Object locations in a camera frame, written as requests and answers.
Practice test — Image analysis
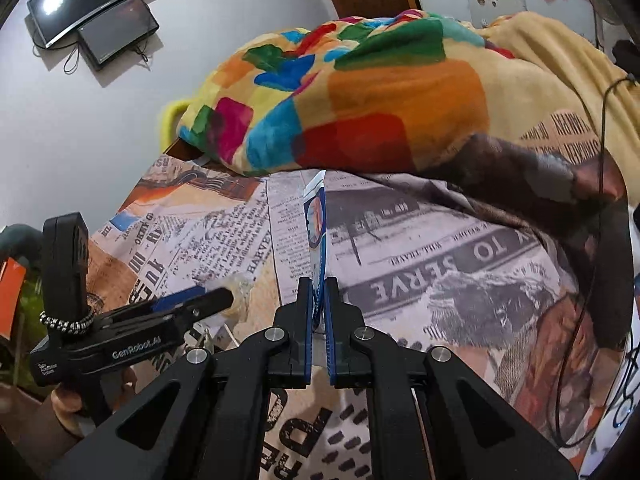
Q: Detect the standing electric fan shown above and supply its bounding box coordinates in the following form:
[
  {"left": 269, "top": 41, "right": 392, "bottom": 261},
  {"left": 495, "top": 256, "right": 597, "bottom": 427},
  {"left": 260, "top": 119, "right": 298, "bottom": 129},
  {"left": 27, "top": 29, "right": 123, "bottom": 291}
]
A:
[{"left": 589, "top": 0, "right": 623, "bottom": 25}]

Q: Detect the orange cardboard box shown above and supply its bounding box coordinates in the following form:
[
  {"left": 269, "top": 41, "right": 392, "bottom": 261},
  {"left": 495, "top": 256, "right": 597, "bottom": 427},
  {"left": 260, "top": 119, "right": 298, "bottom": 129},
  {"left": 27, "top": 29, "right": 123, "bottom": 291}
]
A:
[{"left": 0, "top": 258, "right": 26, "bottom": 340}]

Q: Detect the yellow foam tube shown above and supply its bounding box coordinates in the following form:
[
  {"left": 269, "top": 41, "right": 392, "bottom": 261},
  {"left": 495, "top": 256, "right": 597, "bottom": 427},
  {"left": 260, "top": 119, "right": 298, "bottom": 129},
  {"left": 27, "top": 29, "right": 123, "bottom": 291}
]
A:
[{"left": 160, "top": 99, "right": 192, "bottom": 153}]

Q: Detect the small wall monitor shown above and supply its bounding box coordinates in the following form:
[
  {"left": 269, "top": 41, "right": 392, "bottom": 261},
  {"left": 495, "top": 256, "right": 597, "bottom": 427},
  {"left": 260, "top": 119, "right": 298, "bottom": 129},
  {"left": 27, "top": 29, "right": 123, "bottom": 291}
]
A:
[{"left": 77, "top": 0, "right": 160, "bottom": 70}]

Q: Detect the black earphone cable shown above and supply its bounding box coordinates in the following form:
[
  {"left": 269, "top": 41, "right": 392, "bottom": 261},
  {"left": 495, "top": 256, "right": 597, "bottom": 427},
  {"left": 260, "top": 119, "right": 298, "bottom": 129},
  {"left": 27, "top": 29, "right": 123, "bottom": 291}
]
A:
[{"left": 546, "top": 72, "right": 639, "bottom": 449}]

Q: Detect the colourful patchwork blanket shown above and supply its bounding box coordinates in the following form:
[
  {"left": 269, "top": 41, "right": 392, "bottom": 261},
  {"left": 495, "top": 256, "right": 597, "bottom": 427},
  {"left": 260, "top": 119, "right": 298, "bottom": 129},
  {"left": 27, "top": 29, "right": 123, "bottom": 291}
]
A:
[{"left": 178, "top": 10, "right": 639, "bottom": 174}]

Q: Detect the clear plastic wrapper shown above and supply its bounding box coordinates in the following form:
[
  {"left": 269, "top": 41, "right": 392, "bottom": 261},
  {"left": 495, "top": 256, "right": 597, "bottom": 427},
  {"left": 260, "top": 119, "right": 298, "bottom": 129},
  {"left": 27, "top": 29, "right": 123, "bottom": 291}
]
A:
[{"left": 220, "top": 273, "right": 254, "bottom": 322}]

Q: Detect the person's left hand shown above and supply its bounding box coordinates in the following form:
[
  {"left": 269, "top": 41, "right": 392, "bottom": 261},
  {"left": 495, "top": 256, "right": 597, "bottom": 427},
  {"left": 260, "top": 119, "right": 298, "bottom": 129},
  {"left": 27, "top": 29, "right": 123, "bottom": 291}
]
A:
[{"left": 50, "top": 367, "right": 138, "bottom": 437}]

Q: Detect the blue white packet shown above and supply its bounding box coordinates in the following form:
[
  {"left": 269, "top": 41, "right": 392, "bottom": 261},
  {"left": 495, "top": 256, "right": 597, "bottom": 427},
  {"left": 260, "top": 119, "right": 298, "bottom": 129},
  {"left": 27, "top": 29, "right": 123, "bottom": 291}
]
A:
[{"left": 303, "top": 170, "right": 328, "bottom": 328}]

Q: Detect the white small cabinet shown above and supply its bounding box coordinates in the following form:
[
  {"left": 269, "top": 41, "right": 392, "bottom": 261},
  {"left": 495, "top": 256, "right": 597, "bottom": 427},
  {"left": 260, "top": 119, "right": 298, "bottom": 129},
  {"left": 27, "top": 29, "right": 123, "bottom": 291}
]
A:
[{"left": 468, "top": 0, "right": 526, "bottom": 28}]

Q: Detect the newspaper print bed sheet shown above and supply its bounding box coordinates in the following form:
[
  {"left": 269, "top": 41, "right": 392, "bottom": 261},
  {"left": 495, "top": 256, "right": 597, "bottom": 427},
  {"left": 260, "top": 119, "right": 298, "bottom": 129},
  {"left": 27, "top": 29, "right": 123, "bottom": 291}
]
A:
[{"left": 86, "top": 109, "right": 637, "bottom": 480}]

